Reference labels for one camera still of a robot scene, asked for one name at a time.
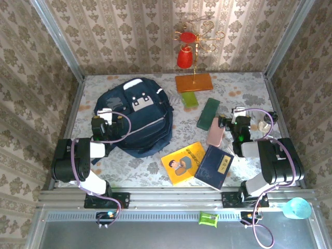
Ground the right connector board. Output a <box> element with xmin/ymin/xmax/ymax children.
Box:
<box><xmin>240</xmin><ymin>211</ymin><xmax>263</xmax><ymax>229</ymax></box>

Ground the perforated metal cable tray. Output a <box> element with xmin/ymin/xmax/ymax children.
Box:
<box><xmin>41</xmin><ymin>209</ymin><xmax>319</xmax><ymax>223</ymax></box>

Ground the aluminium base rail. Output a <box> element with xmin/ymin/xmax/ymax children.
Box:
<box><xmin>38</xmin><ymin>187</ymin><xmax>317</xmax><ymax>210</ymax></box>

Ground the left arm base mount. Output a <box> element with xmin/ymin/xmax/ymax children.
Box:
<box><xmin>84</xmin><ymin>191</ymin><xmax>130</xmax><ymax>210</ymax></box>

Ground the red hanging cup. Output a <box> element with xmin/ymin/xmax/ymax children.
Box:
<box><xmin>176</xmin><ymin>49</ymin><xmax>194</xmax><ymax>69</ymax></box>
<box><xmin>180</xmin><ymin>31</ymin><xmax>197</xmax><ymax>43</ymax></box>

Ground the left connector board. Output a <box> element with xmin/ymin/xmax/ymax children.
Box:
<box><xmin>95</xmin><ymin>211</ymin><xmax>122</xmax><ymax>229</ymax></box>

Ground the small glass bottle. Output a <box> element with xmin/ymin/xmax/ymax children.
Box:
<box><xmin>258</xmin><ymin>111</ymin><xmax>278</xmax><ymax>132</ymax></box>

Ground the golden wire stand wooden base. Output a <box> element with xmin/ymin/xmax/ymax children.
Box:
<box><xmin>171</xmin><ymin>20</ymin><xmax>226</xmax><ymax>93</ymax></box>

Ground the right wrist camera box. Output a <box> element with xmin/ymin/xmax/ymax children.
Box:
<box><xmin>231</xmin><ymin>106</ymin><xmax>246</xmax><ymax>118</ymax></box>

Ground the navy blue backpack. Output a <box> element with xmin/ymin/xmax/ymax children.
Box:
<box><xmin>90</xmin><ymin>77</ymin><xmax>174</xmax><ymax>164</ymax></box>

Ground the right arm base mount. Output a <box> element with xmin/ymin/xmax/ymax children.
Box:
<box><xmin>222</xmin><ymin>191</ymin><xmax>269</xmax><ymax>208</ymax></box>

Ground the light green box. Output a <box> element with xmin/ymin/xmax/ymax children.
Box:
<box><xmin>181</xmin><ymin>92</ymin><xmax>199</xmax><ymax>108</ymax></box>

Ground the right table side rail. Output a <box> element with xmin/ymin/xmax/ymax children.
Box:
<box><xmin>264</xmin><ymin>74</ymin><xmax>307</xmax><ymax>189</ymax></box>

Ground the dark green pencil case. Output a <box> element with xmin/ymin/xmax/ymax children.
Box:
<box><xmin>196</xmin><ymin>98</ymin><xmax>220</xmax><ymax>130</ymax></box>

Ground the left table side rail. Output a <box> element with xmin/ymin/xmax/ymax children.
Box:
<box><xmin>49</xmin><ymin>77</ymin><xmax>86</xmax><ymax>190</ymax></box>

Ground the connector board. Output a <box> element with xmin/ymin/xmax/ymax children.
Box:
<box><xmin>95</xmin><ymin>211</ymin><xmax>122</xmax><ymax>229</ymax></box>
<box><xmin>240</xmin><ymin>211</ymin><xmax>263</xmax><ymax>229</ymax></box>

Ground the table side rail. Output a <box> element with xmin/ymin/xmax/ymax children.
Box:
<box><xmin>49</xmin><ymin>77</ymin><xmax>86</xmax><ymax>190</ymax></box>
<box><xmin>264</xmin><ymin>74</ymin><xmax>307</xmax><ymax>189</ymax></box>

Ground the navy blue book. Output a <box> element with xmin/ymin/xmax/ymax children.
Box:
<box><xmin>193</xmin><ymin>144</ymin><xmax>234</xmax><ymax>191</ymax></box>

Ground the green packet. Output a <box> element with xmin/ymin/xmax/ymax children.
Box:
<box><xmin>198</xmin><ymin>211</ymin><xmax>220</xmax><ymax>229</ymax></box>

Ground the left metal frame post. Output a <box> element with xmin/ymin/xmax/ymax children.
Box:
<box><xmin>30</xmin><ymin>0</ymin><xmax>86</xmax><ymax>81</ymax></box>

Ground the right metal frame post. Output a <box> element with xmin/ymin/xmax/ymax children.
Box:
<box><xmin>264</xmin><ymin>0</ymin><xmax>316</xmax><ymax>78</ymax></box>

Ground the metal frame post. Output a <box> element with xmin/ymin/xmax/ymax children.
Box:
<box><xmin>30</xmin><ymin>0</ymin><xmax>86</xmax><ymax>81</ymax></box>
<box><xmin>264</xmin><ymin>0</ymin><xmax>316</xmax><ymax>78</ymax></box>

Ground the pink pencil case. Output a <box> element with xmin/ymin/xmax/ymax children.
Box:
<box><xmin>206</xmin><ymin>117</ymin><xmax>226</xmax><ymax>148</ymax></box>

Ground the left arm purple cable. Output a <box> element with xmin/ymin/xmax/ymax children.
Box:
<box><xmin>70</xmin><ymin>111</ymin><xmax>132</xmax><ymax>229</ymax></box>

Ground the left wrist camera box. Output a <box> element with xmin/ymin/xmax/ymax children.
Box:
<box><xmin>97</xmin><ymin>108</ymin><xmax>113</xmax><ymax>125</ymax></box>

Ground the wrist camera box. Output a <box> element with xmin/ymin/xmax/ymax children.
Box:
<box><xmin>97</xmin><ymin>108</ymin><xmax>113</xmax><ymax>125</ymax></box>
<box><xmin>231</xmin><ymin>106</ymin><xmax>246</xmax><ymax>118</ymax></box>

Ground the yellow book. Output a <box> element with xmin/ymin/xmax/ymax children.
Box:
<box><xmin>160</xmin><ymin>141</ymin><xmax>207</xmax><ymax>186</ymax></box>

